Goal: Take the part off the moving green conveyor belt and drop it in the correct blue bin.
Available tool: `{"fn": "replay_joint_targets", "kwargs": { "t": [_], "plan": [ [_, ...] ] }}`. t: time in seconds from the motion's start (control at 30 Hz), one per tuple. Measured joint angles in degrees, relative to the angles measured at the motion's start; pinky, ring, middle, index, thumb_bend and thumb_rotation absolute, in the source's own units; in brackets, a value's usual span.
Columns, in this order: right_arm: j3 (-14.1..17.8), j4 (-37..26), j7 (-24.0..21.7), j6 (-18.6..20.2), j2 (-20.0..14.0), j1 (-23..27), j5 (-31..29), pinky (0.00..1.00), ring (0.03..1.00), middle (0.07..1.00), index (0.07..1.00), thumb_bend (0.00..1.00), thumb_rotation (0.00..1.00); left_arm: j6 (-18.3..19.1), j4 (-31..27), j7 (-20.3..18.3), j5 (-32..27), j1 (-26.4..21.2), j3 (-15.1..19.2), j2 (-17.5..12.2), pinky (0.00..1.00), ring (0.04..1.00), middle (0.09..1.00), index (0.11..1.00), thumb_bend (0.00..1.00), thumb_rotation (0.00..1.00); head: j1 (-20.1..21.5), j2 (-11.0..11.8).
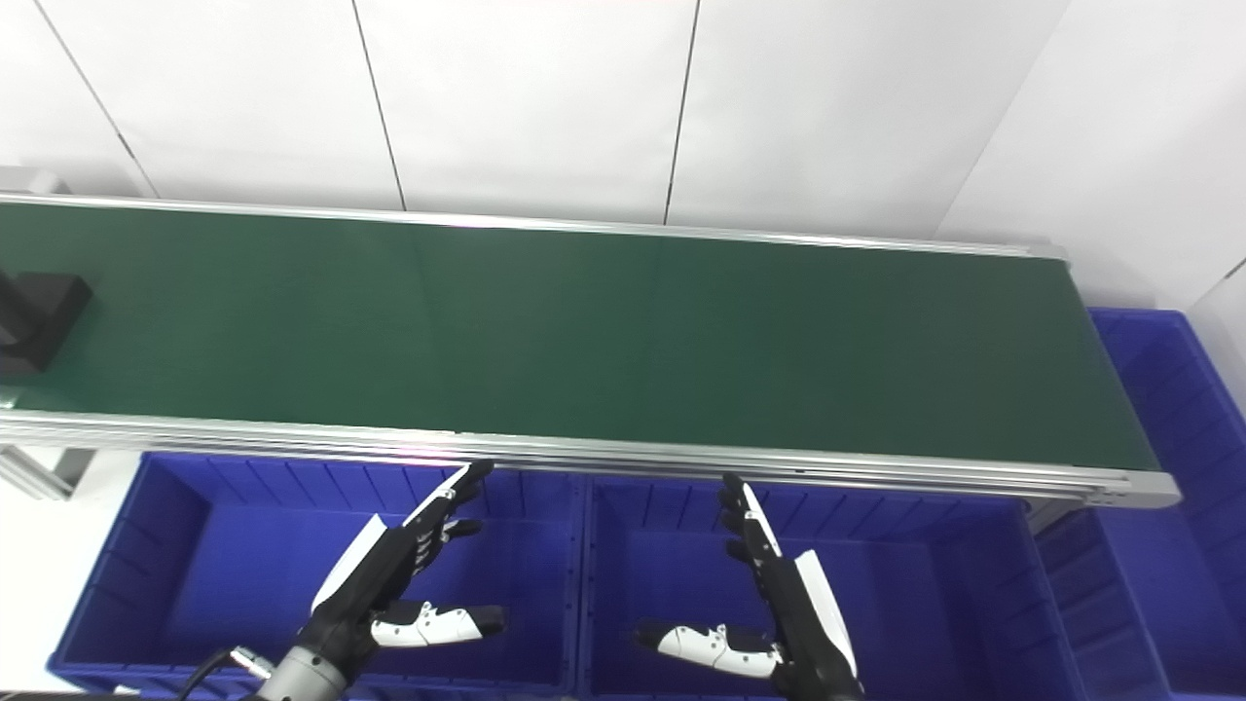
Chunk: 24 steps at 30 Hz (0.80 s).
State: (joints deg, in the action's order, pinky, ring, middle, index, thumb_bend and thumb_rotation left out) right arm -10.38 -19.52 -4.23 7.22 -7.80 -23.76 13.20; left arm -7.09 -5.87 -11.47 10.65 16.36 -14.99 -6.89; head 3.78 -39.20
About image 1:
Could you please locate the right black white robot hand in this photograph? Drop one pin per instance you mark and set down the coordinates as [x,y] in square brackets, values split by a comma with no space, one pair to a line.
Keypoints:
[793,613]

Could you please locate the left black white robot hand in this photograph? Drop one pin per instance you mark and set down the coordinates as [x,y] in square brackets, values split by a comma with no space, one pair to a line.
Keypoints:
[389,565]

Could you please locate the black cylinder part square base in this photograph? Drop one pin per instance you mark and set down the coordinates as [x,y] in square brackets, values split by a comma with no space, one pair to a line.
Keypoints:
[39,312]

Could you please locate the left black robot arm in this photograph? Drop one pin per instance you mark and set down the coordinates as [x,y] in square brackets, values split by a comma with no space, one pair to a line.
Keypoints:
[302,679]

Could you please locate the blue plastic bin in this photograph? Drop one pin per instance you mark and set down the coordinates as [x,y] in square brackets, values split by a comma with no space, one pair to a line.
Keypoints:
[1168,545]
[243,574]
[925,604]

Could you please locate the aluminium conveyor leg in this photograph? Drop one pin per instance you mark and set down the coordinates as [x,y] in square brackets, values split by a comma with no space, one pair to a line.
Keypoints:
[39,469]
[1049,511]

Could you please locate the green conveyor belt aluminium frame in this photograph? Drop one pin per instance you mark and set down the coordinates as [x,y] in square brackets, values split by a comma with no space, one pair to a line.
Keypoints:
[604,331]

